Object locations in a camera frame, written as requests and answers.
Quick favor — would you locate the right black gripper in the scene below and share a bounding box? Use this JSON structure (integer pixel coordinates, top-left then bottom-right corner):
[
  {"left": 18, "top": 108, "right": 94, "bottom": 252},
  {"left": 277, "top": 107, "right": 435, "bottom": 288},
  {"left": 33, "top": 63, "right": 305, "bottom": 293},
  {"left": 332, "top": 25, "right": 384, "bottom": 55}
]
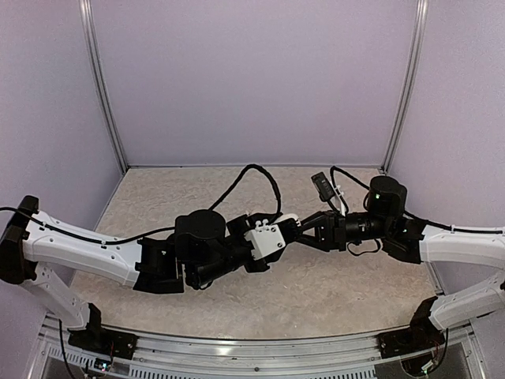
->
[{"left": 291, "top": 210, "right": 392, "bottom": 253}]

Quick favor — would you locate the white charging case gold trim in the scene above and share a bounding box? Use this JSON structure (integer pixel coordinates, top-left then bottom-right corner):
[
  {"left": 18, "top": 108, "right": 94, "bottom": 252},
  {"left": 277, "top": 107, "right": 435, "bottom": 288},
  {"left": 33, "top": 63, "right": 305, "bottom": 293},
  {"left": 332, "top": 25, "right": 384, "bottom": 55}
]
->
[{"left": 275, "top": 213, "right": 301, "bottom": 226}]

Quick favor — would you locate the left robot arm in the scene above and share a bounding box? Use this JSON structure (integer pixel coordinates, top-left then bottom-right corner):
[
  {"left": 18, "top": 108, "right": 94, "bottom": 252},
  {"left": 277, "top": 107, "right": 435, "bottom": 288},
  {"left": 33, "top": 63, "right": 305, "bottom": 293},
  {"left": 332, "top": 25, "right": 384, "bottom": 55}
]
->
[{"left": 1, "top": 196, "right": 301, "bottom": 351}]

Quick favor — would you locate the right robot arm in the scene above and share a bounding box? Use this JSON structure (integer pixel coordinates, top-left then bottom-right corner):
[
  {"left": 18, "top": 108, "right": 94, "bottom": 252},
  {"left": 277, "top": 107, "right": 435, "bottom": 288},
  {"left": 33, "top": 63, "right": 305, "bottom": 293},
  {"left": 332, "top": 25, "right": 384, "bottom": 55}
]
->
[{"left": 296, "top": 176, "right": 504, "bottom": 351}]

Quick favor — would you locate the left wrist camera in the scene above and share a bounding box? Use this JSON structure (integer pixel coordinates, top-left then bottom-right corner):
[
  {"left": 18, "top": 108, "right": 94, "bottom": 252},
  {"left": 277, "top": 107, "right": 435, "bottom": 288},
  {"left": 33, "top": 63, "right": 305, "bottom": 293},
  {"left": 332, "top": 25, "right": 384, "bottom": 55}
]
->
[{"left": 244, "top": 220, "right": 282, "bottom": 261}]

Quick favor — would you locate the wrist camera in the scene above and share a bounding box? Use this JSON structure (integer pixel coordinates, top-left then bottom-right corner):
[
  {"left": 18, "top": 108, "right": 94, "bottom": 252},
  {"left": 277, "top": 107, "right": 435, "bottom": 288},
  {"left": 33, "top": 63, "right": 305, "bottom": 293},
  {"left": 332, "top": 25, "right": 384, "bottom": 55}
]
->
[
  {"left": 311, "top": 172, "right": 349, "bottom": 216},
  {"left": 244, "top": 220, "right": 282, "bottom": 261}
]

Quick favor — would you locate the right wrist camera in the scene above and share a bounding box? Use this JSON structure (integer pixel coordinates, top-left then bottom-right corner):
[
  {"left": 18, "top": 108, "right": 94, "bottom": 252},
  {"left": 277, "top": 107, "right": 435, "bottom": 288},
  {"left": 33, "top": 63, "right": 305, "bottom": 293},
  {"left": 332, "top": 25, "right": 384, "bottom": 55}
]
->
[{"left": 311, "top": 172, "right": 349, "bottom": 216}]

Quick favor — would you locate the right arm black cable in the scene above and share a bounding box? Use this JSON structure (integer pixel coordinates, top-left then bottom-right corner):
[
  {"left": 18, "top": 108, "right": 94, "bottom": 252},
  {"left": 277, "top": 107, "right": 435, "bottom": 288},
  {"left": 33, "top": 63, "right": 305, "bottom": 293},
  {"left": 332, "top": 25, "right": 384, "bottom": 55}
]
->
[{"left": 329, "top": 165, "right": 505, "bottom": 257}]

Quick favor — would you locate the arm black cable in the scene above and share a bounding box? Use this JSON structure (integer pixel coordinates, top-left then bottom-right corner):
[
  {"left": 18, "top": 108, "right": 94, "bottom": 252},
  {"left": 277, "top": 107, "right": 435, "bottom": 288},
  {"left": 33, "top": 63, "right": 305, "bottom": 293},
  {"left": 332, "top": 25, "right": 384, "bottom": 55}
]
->
[
  {"left": 329, "top": 165, "right": 505, "bottom": 257},
  {"left": 207, "top": 164, "right": 283, "bottom": 222}
]

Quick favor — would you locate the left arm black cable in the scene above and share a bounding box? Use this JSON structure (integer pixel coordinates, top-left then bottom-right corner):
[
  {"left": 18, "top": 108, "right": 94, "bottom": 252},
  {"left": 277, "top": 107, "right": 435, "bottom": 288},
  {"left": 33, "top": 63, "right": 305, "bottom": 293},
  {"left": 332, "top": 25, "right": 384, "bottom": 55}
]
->
[{"left": 207, "top": 164, "right": 283, "bottom": 222}]

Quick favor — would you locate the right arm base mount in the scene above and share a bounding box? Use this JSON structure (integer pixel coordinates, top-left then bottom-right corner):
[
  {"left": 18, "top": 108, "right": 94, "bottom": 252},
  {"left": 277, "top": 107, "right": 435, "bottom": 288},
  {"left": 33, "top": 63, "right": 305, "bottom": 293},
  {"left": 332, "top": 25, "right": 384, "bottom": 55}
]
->
[{"left": 377, "top": 296, "right": 447, "bottom": 358}]

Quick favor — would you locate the right aluminium frame post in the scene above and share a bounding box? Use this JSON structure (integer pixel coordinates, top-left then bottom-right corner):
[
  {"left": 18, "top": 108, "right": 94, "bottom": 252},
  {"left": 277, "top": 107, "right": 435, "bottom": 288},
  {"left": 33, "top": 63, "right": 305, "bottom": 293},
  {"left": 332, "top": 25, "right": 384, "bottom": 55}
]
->
[{"left": 381, "top": 0, "right": 429, "bottom": 174}]

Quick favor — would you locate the aluminium frame post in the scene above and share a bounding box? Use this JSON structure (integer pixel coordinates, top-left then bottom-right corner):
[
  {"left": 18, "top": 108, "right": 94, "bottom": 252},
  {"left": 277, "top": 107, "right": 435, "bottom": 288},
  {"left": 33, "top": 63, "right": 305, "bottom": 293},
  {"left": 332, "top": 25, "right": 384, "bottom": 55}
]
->
[
  {"left": 381, "top": 0, "right": 429, "bottom": 174},
  {"left": 78, "top": 0, "right": 129, "bottom": 175}
]

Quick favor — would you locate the front aluminium rail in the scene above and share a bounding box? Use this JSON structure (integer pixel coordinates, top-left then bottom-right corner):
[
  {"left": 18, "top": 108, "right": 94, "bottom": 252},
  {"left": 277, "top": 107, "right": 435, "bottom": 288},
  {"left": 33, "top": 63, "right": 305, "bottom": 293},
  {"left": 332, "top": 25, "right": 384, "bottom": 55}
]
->
[{"left": 37, "top": 315, "right": 478, "bottom": 379}]

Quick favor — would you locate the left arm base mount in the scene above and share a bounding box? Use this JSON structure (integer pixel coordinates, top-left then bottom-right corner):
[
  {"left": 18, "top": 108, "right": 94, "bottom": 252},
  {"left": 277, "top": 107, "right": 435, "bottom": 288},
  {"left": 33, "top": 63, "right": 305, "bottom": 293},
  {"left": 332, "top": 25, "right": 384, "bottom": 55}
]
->
[{"left": 68, "top": 303, "right": 138, "bottom": 360}]

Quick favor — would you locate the left aluminium frame post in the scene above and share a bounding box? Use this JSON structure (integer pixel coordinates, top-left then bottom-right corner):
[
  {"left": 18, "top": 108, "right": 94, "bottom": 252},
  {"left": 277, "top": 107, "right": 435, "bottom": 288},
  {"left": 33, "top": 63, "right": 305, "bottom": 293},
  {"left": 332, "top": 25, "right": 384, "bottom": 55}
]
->
[{"left": 78, "top": 0, "right": 129, "bottom": 175}]

